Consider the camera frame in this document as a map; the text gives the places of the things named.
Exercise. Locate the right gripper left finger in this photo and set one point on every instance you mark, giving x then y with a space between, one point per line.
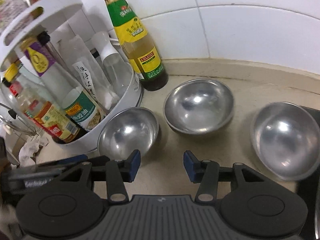
115 174

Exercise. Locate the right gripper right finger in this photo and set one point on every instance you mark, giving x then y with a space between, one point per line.
207 174

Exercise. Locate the steel bowl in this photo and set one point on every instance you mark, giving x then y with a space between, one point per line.
135 128
199 107
285 137

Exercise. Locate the grey dish cloth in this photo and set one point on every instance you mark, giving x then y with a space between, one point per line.
27 154

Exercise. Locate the glass pot lid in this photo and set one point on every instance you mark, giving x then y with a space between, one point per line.
17 123

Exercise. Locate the green label fish sauce bottle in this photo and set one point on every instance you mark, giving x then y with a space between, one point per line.
67 91

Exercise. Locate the red soy sauce bottle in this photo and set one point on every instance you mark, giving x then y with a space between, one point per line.
27 103

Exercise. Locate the yellow label vinegar bottle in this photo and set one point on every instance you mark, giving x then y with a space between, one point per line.
53 117

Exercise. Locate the clear spray bottle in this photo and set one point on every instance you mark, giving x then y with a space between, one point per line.
114 67

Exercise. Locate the yellow green oyster sauce bottle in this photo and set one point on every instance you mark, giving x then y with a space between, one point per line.
137 44

